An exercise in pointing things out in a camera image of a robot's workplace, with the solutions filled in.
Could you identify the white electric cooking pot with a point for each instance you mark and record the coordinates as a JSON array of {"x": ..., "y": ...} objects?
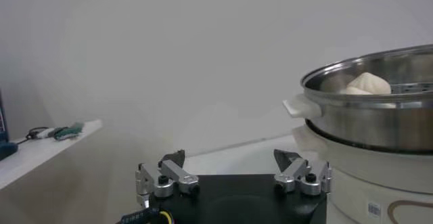
[{"x": 372, "y": 184}]

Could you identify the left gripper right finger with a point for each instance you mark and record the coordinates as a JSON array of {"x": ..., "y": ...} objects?
[{"x": 294, "y": 173}]

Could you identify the small white gadget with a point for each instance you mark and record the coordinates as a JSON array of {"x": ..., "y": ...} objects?
[{"x": 45, "y": 133}]

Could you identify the stainless steel steamer basket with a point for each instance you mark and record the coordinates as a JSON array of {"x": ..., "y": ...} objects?
[{"x": 372, "y": 127}]

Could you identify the white steamed baozi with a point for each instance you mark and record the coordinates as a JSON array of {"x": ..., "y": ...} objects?
[
  {"x": 353, "y": 91},
  {"x": 370, "y": 81}
]

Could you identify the white side table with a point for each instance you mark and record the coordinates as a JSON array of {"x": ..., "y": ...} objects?
[{"x": 40, "y": 154}]

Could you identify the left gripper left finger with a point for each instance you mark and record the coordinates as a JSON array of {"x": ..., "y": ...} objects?
[{"x": 177, "y": 174}]

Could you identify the dark blue box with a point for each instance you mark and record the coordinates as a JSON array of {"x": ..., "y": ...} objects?
[{"x": 2, "y": 120}]

